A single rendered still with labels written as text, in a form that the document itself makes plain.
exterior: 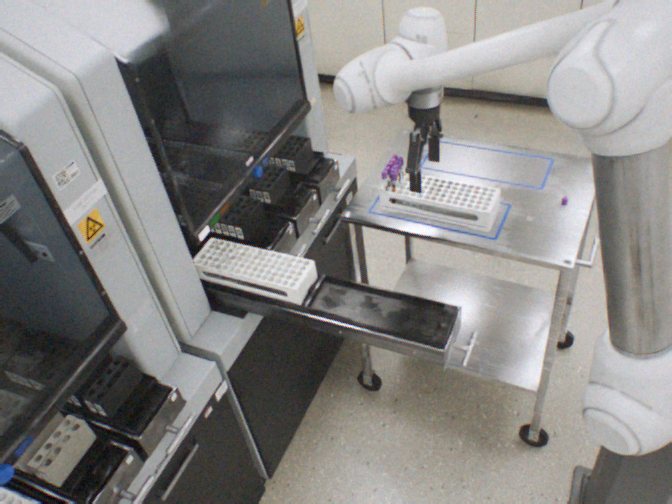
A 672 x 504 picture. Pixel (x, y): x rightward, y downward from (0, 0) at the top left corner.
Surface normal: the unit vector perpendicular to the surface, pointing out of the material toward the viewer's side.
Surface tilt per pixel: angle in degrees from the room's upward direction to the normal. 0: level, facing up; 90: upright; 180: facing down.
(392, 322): 0
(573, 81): 84
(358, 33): 90
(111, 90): 90
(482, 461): 0
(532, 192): 0
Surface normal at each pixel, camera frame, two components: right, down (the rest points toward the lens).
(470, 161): -0.11, -0.73
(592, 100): -0.82, 0.39
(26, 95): 0.35, -0.54
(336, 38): -0.40, 0.65
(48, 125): 0.91, 0.20
